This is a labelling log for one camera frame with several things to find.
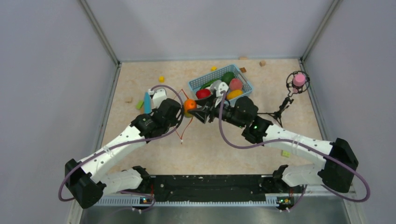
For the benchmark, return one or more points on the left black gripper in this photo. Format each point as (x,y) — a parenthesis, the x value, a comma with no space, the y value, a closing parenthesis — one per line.
(174,122)

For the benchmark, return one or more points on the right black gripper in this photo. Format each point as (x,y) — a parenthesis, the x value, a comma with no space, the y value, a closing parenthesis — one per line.
(203,113)

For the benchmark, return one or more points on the red tomato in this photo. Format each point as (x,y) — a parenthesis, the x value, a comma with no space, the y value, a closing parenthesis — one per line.
(203,93)

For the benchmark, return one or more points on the orange green mango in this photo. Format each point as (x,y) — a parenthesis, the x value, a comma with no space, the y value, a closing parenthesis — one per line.
(189,104)

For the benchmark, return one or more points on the clear zip top bag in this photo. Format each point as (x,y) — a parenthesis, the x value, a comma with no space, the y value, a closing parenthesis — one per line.
(186,119)

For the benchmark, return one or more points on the green chili pepper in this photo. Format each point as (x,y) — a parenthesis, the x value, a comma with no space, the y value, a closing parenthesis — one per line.
(208,84)

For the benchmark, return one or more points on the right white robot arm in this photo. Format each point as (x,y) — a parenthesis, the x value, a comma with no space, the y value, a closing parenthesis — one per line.
(332,163)

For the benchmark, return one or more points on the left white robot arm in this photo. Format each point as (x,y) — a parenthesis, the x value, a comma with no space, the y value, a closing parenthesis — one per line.
(87,179)

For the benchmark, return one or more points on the blue cylindrical bottle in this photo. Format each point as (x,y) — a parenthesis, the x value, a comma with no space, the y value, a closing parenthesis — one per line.
(147,103)

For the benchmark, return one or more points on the light blue plastic basket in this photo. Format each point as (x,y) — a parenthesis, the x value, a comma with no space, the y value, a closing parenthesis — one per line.
(217,87)

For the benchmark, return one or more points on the yellow lemon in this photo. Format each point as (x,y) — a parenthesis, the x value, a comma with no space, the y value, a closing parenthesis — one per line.
(233,94)

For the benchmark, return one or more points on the green block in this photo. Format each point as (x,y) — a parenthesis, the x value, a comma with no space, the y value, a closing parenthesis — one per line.
(139,104)

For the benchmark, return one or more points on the pink peach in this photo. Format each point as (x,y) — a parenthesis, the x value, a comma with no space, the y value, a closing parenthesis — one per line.
(235,84)

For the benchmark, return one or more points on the beige wooden block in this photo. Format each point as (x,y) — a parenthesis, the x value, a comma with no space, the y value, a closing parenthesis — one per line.
(129,100)

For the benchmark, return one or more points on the brown cube block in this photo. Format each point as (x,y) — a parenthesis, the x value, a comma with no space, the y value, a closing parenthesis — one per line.
(243,70)

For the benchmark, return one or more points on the light green lego brick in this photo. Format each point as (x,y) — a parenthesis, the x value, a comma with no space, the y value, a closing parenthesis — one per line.
(285,154)

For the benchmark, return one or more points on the pink microphone on tripod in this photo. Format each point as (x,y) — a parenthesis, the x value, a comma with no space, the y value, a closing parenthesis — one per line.
(296,83)

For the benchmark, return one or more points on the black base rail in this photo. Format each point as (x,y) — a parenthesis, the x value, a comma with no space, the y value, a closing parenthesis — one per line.
(214,188)

